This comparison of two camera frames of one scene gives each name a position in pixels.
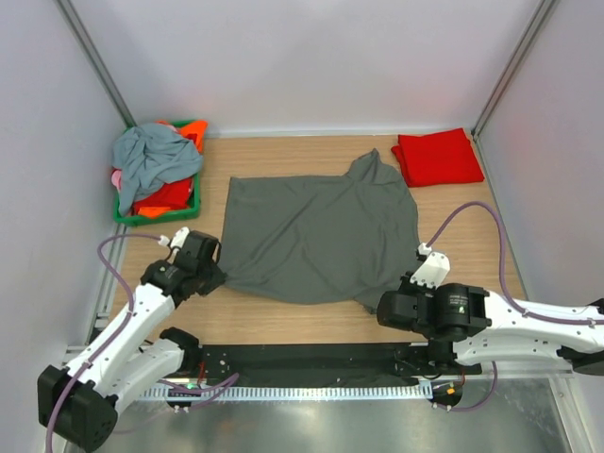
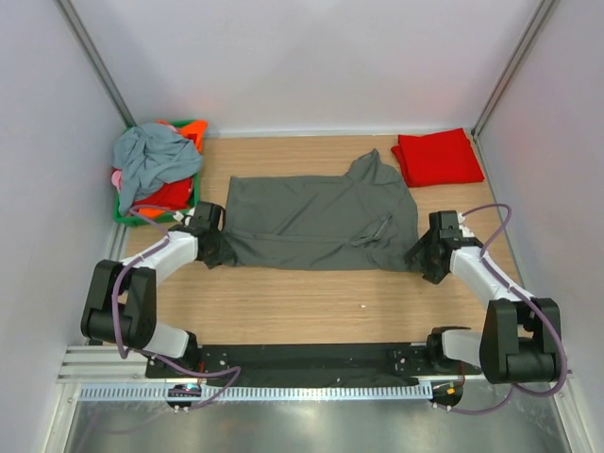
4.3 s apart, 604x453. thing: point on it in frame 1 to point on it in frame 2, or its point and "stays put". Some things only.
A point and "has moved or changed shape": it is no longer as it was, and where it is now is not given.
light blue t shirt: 146,155 stays put
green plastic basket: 136,220 stays put
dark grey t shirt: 320,239 has moved or changed shape
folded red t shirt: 443,158 stays put
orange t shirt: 194,131 stays put
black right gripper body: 411,289 to 423,254
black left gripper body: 211,276 to 220,251
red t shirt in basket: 173,194 stays put
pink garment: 116,177 stays put
